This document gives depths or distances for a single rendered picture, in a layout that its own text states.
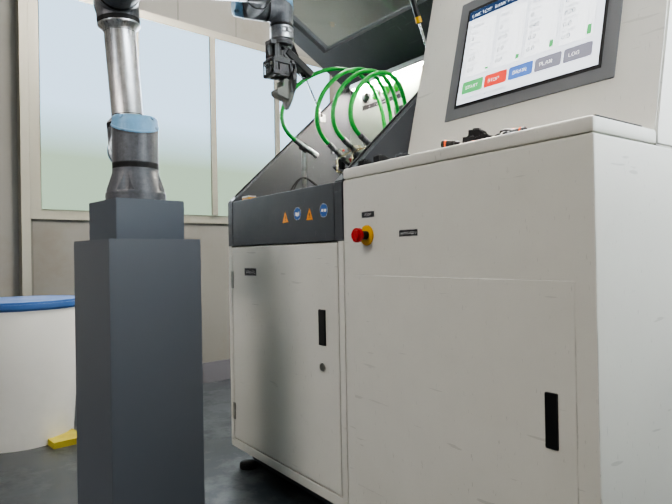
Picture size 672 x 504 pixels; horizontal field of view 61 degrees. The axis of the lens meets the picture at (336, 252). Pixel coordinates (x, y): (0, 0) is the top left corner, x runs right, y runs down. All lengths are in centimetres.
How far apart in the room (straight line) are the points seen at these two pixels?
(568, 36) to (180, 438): 133
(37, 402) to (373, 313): 162
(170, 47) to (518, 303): 287
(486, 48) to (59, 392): 209
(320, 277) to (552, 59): 80
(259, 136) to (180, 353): 248
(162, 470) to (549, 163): 114
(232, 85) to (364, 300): 253
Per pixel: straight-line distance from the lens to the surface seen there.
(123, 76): 175
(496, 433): 121
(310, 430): 173
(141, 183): 153
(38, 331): 258
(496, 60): 158
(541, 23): 154
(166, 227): 152
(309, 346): 168
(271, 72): 187
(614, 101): 133
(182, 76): 361
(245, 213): 200
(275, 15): 193
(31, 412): 265
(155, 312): 148
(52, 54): 334
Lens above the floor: 75
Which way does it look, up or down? level
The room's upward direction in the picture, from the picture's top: 1 degrees counter-clockwise
